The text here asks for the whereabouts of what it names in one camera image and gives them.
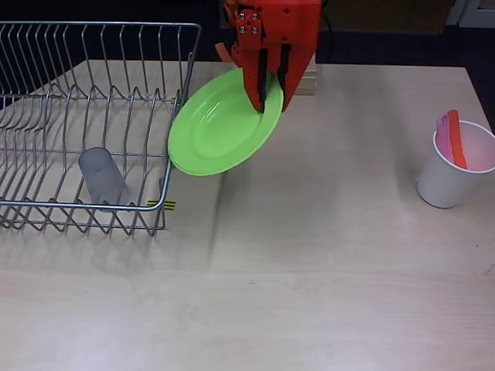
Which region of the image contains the green plastic plate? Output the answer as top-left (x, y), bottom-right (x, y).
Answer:
top-left (166, 67), bottom-right (285, 178)

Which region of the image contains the pink plastic fork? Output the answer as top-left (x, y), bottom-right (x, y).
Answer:
top-left (435, 113), bottom-right (459, 163)

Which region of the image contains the orange plastic knife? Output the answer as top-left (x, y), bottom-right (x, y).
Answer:
top-left (446, 109), bottom-right (469, 170)

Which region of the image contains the translucent grey plastic cup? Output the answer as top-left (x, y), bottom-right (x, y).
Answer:
top-left (78, 146), bottom-right (131, 204)

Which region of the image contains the wooden base block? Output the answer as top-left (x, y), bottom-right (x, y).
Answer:
top-left (295, 48), bottom-right (319, 97)

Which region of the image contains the orange table clamp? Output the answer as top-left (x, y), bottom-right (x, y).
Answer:
top-left (214, 0), bottom-right (237, 63)

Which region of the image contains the grey cabinet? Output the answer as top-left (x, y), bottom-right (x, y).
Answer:
top-left (444, 0), bottom-right (495, 28)

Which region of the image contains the white paper cup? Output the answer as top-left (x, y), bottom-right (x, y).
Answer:
top-left (416, 120), bottom-right (495, 209)

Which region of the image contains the black power cable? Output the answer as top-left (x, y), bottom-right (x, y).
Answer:
top-left (319, 15), bottom-right (334, 63)

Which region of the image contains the metal wire dish rack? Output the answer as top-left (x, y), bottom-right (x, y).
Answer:
top-left (0, 22), bottom-right (203, 237)

